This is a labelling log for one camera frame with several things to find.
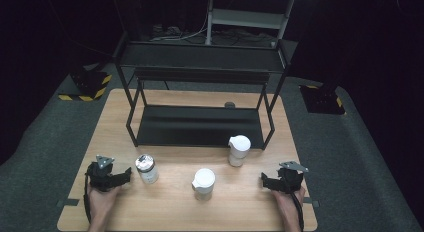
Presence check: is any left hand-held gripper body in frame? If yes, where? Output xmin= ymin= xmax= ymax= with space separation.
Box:
xmin=85 ymin=154 xmax=122 ymax=193

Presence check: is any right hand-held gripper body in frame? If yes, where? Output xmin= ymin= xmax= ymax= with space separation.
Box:
xmin=270 ymin=160 xmax=310 ymax=195

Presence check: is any glass jar with silver lid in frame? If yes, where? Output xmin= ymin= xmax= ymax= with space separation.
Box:
xmin=134 ymin=153 xmax=160 ymax=185

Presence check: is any black metal shelf rack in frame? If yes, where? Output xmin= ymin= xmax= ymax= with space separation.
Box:
xmin=112 ymin=31 xmax=292 ymax=151

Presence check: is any person's left hand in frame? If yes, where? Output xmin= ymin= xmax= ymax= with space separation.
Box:
xmin=86 ymin=184 xmax=122 ymax=220

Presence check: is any person's right hand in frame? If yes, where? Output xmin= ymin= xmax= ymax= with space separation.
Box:
xmin=271 ymin=186 xmax=307 ymax=220

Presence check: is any grey tape strip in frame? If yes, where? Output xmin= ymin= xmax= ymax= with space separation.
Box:
xmin=55 ymin=198 xmax=81 ymax=208
xmin=302 ymin=196 xmax=321 ymax=208

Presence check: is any black stand base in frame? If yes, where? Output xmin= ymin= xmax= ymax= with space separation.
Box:
xmin=298 ymin=84 xmax=347 ymax=116

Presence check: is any yellow-black striped stand base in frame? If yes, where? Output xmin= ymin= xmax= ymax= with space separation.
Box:
xmin=57 ymin=69 xmax=114 ymax=103

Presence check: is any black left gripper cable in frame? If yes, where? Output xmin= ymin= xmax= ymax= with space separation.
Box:
xmin=83 ymin=172 xmax=93 ymax=225

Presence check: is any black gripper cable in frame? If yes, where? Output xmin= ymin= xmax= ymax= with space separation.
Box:
xmin=83 ymin=172 xmax=93 ymax=225
xmin=289 ymin=191 xmax=305 ymax=232

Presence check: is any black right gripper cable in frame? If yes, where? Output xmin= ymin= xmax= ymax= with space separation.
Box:
xmin=289 ymin=191 xmax=305 ymax=232

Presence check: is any floor cable bundle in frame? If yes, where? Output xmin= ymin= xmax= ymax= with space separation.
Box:
xmin=149 ymin=22 xmax=278 ymax=48

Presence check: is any white metal desk frame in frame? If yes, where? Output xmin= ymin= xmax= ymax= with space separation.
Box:
xmin=204 ymin=0 xmax=323 ymax=47

